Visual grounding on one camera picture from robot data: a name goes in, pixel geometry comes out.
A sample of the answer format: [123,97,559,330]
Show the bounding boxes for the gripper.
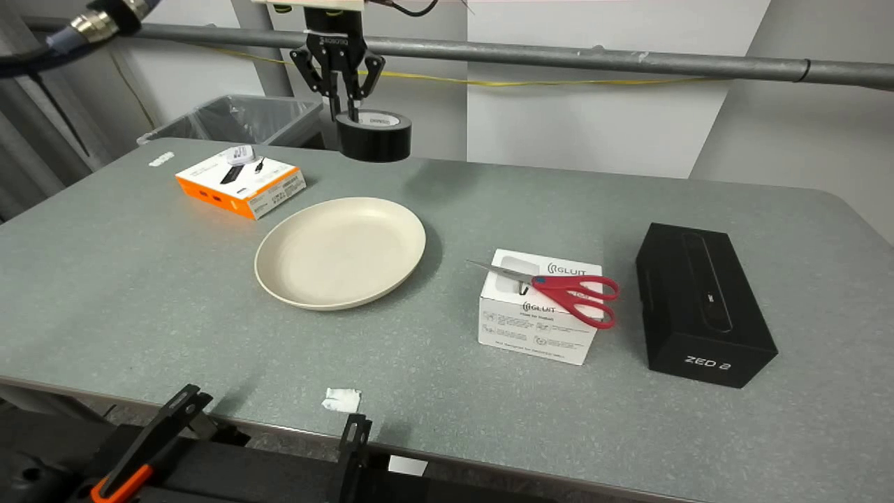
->
[289,7,387,124]

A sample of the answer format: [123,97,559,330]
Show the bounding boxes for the black tape roll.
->
[335,110,413,163]

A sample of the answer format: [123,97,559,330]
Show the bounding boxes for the cream plate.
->
[254,196,427,312]

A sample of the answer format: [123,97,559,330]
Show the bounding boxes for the white tape piece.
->
[321,387,363,414]

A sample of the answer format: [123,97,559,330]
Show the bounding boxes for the grey trash bin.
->
[135,94,326,150]

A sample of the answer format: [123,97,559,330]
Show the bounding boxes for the orange and white box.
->
[174,145,307,221]

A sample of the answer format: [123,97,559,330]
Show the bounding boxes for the grey metal pipe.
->
[21,20,894,92]

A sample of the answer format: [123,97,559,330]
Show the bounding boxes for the white cardboard box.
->
[477,248,605,367]

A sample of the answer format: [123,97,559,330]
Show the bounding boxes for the red scissors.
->
[466,259,621,330]

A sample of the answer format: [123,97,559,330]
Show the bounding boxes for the black and orange clamp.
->
[68,384,214,503]

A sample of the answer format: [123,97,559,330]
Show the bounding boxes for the black box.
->
[635,221,779,390]

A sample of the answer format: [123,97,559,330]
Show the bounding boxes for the black cable with silver plug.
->
[0,0,163,79]

